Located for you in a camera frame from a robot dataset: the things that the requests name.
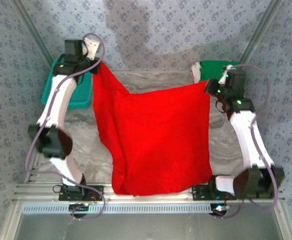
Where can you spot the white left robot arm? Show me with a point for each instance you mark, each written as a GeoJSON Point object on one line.
{"type": "Point", "coordinates": [58, 100]}

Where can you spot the aluminium frame post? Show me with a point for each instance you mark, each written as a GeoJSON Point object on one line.
{"type": "Point", "coordinates": [261, 27]}
{"type": "Point", "coordinates": [31, 27]}

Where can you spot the folded green t-shirt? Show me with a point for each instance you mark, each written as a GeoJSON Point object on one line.
{"type": "Point", "coordinates": [211, 70]}

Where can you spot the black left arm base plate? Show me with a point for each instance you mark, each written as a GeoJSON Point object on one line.
{"type": "Point", "coordinates": [95, 193]}

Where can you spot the aluminium side rail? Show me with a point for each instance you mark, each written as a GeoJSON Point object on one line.
{"type": "Point", "coordinates": [33, 172]}

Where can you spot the aluminium cross rail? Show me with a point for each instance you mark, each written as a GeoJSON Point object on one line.
{"type": "Point", "coordinates": [148, 198]}

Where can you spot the right controller board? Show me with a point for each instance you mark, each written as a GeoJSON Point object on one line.
{"type": "Point", "coordinates": [219, 208]}

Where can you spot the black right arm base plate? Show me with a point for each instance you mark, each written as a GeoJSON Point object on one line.
{"type": "Point", "coordinates": [200, 192]}

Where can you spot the controller board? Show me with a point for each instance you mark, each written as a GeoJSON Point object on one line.
{"type": "Point", "coordinates": [79, 207]}
{"type": "Point", "coordinates": [219, 208]}

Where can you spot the teal plastic basket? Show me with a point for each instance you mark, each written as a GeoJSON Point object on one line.
{"type": "Point", "coordinates": [81, 96]}

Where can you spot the folded white t-shirt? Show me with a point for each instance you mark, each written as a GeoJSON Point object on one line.
{"type": "Point", "coordinates": [195, 73]}

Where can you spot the left controller board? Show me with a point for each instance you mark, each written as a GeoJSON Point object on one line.
{"type": "Point", "coordinates": [79, 207]}

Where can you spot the red t-shirt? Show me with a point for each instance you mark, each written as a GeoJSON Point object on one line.
{"type": "Point", "coordinates": [155, 137]}

